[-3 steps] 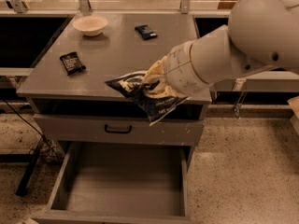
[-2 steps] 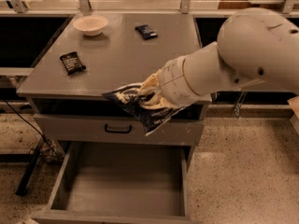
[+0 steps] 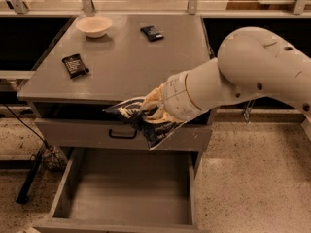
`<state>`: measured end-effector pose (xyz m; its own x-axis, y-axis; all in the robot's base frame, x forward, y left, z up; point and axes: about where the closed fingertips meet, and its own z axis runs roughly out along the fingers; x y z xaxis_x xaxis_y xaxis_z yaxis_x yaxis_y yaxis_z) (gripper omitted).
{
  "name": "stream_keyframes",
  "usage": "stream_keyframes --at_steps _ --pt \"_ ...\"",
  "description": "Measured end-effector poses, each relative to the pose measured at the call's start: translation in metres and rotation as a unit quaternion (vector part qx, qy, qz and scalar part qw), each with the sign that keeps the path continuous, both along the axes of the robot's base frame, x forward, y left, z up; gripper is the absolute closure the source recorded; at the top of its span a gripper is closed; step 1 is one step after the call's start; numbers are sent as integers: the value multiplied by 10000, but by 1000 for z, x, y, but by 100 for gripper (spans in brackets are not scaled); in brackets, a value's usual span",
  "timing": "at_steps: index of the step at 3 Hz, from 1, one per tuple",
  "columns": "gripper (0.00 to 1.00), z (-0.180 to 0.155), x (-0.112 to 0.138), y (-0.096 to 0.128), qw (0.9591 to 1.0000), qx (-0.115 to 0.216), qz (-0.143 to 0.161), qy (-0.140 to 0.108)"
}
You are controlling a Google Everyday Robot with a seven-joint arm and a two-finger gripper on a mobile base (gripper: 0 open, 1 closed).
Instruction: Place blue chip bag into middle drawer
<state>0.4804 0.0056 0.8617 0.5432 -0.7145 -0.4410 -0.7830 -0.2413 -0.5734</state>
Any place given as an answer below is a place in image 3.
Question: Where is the white bowl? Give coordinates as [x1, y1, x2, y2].
[76, 16, 113, 38]

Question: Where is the black power strip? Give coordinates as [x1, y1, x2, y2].
[16, 150, 42, 204]

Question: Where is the metal bracket under shelf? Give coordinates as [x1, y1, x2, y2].
[243, 99, 256, 124]

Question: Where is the black drawer handle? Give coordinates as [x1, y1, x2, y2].
[108, 129, 137, 140]

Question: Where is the grey drawer cabinet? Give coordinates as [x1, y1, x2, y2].
[17, 13, 222, 153]

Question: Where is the black snack packet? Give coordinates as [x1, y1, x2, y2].
[62, 53, 89, 79]

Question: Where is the black floor cable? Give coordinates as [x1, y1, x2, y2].
[0, 102, 66, 168]

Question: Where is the closed grey drawer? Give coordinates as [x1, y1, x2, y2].
[35, 118, 212, 151]

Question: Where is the small dark blue snack packet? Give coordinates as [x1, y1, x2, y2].
[140, 25, 164, 42]

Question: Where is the blue chip bag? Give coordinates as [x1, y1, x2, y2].
[102, 96, 188, 151]

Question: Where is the open grey bottom drawer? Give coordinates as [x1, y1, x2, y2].
[33, 148, 198, 233]

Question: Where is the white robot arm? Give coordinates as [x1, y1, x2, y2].
[142, 27, 311, 123]

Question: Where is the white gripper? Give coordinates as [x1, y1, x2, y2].
[139, 70, 210, 125]

